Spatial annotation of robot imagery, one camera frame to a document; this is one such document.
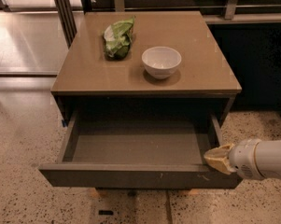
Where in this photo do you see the brown drawer cabinet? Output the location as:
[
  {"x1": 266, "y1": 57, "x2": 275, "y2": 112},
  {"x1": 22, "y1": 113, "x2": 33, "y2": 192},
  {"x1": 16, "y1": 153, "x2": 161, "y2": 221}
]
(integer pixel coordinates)
[{"x1": 51, "y1": 12, "x2": 241, "y2": 127}]

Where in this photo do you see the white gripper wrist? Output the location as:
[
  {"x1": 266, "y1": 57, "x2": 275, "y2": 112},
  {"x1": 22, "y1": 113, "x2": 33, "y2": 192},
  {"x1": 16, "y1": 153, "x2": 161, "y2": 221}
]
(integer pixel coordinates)
[{"x1": 204, "y1": 139, "x2": 264, "y2": 180}]

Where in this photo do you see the metal railing frame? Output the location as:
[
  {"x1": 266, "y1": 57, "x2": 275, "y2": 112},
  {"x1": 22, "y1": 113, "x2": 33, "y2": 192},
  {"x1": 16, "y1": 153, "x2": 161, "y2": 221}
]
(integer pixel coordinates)
[{"x1": 55, "y1": 0, "x2": 281, "y2": 46}]

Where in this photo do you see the green chip bag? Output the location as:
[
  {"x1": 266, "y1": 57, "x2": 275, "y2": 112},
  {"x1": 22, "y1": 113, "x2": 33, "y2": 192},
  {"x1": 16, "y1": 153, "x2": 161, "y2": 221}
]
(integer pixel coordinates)
[{"x1": 103, "y1": 17, "x2": 135, "y2": 60}]

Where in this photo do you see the white ceramic bowl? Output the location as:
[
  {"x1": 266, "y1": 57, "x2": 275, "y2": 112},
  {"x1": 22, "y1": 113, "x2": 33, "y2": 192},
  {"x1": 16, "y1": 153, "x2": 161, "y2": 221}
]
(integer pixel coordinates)
[{"x1": 142, "y1": 47, "x2": 182, "y2": 79}]

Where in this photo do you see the grey top drawer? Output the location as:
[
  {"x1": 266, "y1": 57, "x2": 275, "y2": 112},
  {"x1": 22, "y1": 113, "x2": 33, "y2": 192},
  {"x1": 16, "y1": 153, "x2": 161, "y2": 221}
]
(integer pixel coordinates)
[{"x1": 39, "y1": 108, "x2": 242, "y2": 189}]

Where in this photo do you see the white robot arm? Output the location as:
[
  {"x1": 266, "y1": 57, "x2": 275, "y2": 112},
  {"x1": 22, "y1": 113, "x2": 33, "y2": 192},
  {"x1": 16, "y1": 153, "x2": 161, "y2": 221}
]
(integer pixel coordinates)
[{"x1": 204, "y1": 139, "x2": 281, "y2": 180}]

